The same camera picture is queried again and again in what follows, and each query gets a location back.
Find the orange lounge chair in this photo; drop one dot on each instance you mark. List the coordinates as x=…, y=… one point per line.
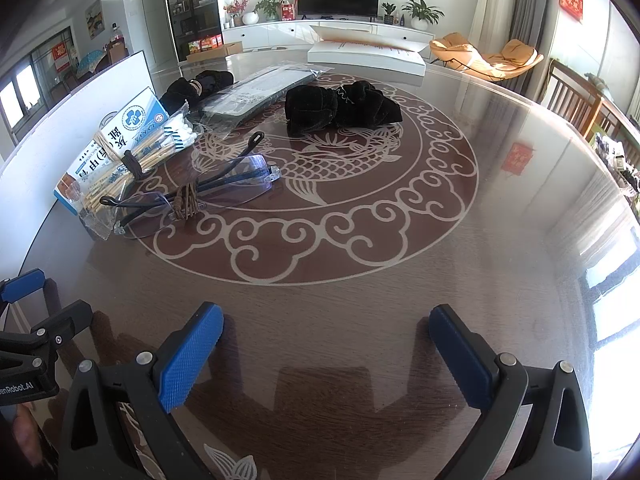
x=480, y=57

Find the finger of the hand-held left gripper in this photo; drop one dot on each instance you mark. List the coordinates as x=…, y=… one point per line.
x=22, y=285
x=65, y=322

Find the white board panel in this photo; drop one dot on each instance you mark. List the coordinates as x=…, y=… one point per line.
x=50, y=135

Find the black fleece cloth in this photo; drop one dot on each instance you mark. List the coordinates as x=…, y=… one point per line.
x=320, y=107

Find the blue and white medicine box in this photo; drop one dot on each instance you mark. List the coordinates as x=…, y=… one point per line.
x=135, y=115

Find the white sheer curtain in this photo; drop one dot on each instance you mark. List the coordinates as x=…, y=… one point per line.
x=492, y=5

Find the bag of cotton swabs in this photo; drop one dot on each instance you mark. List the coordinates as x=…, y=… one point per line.
x=150, y=152

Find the plastic-wrapped dark flat package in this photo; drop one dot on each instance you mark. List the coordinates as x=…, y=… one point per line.
x=265, y=87

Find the rimless eyeglasses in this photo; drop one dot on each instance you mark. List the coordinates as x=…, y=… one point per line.
x=240, y=175

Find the small black fluffy cloth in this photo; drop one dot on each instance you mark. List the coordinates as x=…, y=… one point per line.
x=175, y=95

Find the framed wall painting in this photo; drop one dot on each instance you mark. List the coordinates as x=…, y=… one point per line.
x=94, y=17

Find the cardboard box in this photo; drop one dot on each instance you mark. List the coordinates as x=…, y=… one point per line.
x=227, y=50

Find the red flowers in vase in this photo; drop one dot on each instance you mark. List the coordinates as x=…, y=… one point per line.
x=236, y=10

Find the white television cabinet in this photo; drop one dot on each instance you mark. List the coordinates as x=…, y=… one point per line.
x=270, y=32

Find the red door poster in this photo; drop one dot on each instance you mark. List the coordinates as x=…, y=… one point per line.
x=60, y=56

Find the wooden chair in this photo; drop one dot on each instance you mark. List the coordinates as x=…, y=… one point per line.
x=570, y=92

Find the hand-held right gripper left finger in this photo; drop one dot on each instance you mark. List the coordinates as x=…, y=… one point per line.
x=190, y=355

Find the white flat box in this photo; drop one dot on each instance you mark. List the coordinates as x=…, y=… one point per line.
x=365, y=57

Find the orange packaged boxes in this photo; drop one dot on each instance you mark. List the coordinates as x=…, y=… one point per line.
x=207, y=42

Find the tall white cabinet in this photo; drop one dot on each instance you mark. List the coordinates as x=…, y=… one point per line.
x=152, y=20

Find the grey curtain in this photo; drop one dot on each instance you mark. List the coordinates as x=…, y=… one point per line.
x=530, y=5

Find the red gift bag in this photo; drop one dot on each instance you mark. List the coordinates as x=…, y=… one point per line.
x=288, y=11

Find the green potted plant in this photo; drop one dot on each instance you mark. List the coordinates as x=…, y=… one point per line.
x=269, y=6

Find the large plant in white pot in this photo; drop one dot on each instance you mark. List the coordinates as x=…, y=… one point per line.
x=421, y=15

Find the dark glass display cabinet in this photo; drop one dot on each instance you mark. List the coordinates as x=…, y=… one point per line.
x=192, y=10

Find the small potted plant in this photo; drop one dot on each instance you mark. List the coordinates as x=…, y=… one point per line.
x=388, y=14

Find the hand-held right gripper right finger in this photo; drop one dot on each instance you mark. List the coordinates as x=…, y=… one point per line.
x=460, y=355

